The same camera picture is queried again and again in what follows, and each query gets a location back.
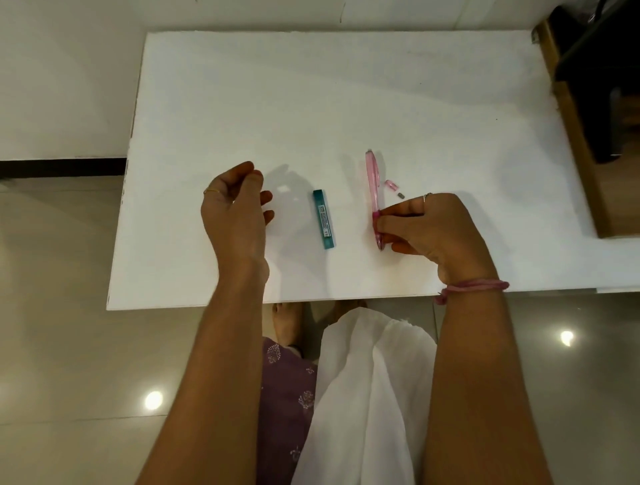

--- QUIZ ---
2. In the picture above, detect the purple patterned dress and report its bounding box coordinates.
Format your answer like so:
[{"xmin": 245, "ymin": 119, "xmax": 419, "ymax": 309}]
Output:
[{"xmin": 255, "ymin": 337, "xmax": 319, "ymax": 485}]

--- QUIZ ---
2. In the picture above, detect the wooden cabinet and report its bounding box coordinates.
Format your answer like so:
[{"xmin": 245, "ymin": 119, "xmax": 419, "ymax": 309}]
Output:
[{"xmin": 532, "ymin": 19, "xmax": 640, "ymax": 240}]

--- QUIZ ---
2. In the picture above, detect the pink thread wrist bracelet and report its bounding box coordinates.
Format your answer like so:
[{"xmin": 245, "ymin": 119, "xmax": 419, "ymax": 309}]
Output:
[{"xmin": 433, "ymin": 277, "xmax": 511, "ymax": 306}]

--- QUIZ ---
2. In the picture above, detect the black appliance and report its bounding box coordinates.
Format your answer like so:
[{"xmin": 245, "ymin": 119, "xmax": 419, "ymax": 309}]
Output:
[{"xmin": 547, "ymin": 0, "xmax": 640, "ymax": 165}]

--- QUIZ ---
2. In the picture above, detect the person's right hand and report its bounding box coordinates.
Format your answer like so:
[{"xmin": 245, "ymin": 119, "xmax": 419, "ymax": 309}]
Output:
[{"xmin": 373, "ymin": 192, "xmax": 501, "ymax": 286}]

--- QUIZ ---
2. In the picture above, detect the person's right forearm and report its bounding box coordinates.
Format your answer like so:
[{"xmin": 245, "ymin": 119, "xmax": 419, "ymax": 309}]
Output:
[{"xmin": 422, "ymin": 284, "xmax": 553, "ymax": 485}]

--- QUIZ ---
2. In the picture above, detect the person's left forearm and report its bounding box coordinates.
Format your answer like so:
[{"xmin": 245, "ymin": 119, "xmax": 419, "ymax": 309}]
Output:
[{"xmin": 137, "ymin": 264, "xmax": 271, "ymax": 485}]

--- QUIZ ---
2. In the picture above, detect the person's left hand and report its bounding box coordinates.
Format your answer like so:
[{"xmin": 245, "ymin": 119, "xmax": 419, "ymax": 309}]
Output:
[{"xmin": 200, "ymin": 161, "xmax": 275, "ymax": 280}]

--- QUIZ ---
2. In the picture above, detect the white scarf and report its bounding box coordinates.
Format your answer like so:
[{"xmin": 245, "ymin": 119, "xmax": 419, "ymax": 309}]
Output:
[{"xmin": 291, "ymin": 306, "xmax": 439, "ymax": 485}]

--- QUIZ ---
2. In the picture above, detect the teal pencil lead case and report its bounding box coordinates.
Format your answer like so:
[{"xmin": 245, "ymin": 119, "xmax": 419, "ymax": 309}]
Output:
[{"xmin": 312, "ymin": 189, "xmax": 337, "ymax": 250}]

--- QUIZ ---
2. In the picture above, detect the pink mechanical pencil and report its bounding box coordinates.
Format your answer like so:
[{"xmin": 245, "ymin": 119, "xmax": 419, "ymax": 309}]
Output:
[{"xmin": 364, "ymin": 149, "xmax": 385, "ymax": 252}]

